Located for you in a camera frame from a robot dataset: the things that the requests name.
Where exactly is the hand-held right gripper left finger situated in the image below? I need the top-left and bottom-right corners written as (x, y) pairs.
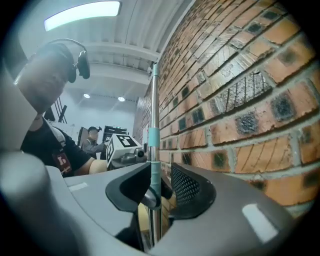
top-left (105, 161), bottom-right (161, 214)

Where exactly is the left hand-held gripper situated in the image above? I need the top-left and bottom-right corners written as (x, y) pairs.
top-left (105, 133), bottom-right (149, 172)

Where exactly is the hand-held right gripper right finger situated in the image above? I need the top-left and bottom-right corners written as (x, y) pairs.
top-left (168, 162), bottom-right (217, 221)

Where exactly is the metal mop with teal fittings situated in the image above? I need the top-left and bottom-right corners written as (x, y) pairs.
top-left (147, 60), bottom-right (163, 251)

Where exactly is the person's left forearm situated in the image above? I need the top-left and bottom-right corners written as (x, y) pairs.
top-left (74, 158), bottom-right (109, 176)

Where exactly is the dark shelf unit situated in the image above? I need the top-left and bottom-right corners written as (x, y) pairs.
top-left (103, 125), bottom-right (129, 142)

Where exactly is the person's black t-shirt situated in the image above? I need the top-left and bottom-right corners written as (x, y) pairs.
top-left (20, 117), bottom-right (93, 176)

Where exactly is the black headset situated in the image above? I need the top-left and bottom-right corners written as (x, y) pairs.
top-left (37, 37), bottom-right (91, 84)

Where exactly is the person's head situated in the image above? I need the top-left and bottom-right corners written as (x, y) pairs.
top-left (13, 42), bottom-right (73, 115)

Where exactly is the long ceiling light panel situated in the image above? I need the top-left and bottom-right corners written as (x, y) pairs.
top-left (44, 0), bottom-right (122, 32)

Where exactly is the red badge on white strap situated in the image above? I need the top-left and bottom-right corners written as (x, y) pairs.
top-left (46, 119), bottom-right (74, 176)

